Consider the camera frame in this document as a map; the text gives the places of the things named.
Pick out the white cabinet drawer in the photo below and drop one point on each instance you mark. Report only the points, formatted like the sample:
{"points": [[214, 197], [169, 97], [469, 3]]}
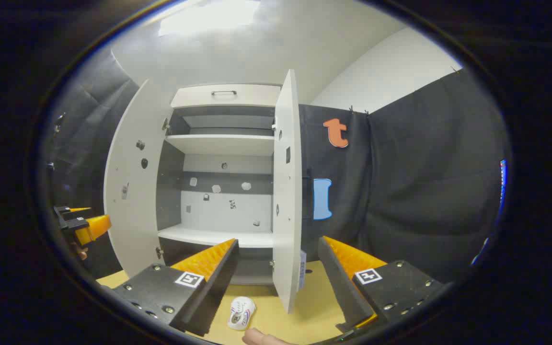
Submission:
{"points": [[252, 98]]}

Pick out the white shoe cabinet door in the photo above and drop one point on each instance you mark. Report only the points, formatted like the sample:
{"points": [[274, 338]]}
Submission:
{"points": [[132, 230], [286, 215]]}

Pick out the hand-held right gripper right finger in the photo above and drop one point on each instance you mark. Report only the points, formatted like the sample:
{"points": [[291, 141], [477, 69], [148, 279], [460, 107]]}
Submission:
{"points": [[340, 287]]}

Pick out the white shoe cabinet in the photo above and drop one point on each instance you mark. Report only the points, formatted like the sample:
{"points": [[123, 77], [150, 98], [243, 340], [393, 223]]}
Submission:
{"points": [[218, 143]]}

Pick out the black backdrop cloth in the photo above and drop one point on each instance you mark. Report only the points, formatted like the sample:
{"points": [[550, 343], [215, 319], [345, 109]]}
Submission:
{"points": [[84, 143], [424, 191]]}

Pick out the white canvas shoe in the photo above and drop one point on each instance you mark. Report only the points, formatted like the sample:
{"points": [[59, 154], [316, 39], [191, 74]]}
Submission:
{"points": [[241, 312]]}

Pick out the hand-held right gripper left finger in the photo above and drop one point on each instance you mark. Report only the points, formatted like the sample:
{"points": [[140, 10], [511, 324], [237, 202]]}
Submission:
{"points": [[218, 287]]}

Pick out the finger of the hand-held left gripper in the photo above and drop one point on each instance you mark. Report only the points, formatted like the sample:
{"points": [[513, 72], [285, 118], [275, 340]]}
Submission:
{"points": [[61, 214], [93, 229]]}

